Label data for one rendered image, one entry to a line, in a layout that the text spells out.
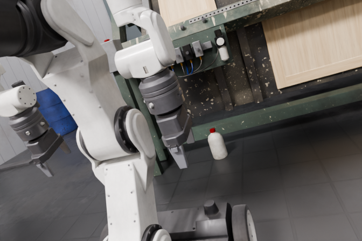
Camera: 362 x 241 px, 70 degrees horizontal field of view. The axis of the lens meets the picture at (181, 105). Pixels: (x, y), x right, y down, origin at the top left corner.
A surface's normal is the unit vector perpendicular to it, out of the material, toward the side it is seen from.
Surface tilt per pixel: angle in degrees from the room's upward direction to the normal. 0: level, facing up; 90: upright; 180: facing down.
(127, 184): 60
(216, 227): 45
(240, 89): 90
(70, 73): 100
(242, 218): 19
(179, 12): 53
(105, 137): 86
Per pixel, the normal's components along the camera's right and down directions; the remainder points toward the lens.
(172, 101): 0.38, 0.19
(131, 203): -0.36, -0.19
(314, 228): -0.32, -0.92
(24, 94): 0.93, -0.20
